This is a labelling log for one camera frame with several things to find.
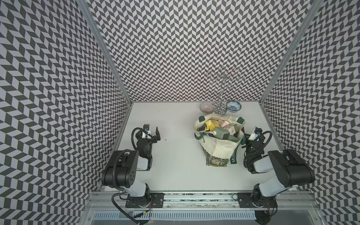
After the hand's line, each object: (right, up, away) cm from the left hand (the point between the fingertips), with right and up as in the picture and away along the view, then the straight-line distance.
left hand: (150, 128), depth 90 cm
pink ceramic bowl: (+40, +14, +22) cm, 47 cm away
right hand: (+64, -1, -2) cm, 64 cm away
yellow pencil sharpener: (+39, +3, -5) cm, 40 cm away
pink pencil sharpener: (+47, +3, -4) cm, 47 cm away
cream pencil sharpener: (+50, -1, -10) cm, 51 cm away
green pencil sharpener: (+44, -1, -15) cm, 46 cm away
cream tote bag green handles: (+43, -13, -12) cm, 46 cm away
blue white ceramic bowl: (+62, +16, +22) cm, 67 cm away
